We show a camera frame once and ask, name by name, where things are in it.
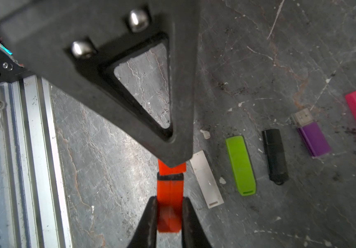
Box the black usb drive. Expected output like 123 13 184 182
262 129 289 186

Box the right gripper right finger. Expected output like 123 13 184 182
182 197 212 248

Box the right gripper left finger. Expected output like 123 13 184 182
127 196 158 248

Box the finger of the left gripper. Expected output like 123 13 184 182
0 1 200 167

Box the white usb drive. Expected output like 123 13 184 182
190 150 224 209

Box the red usb drive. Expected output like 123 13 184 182
156 173 184 233

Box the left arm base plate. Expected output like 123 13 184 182
0 50 34 84

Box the green usb drive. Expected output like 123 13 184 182
225 135 256 196

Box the purple usb drive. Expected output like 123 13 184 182
291 108 331 158

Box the red usb cap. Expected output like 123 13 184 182
158 159 186 176

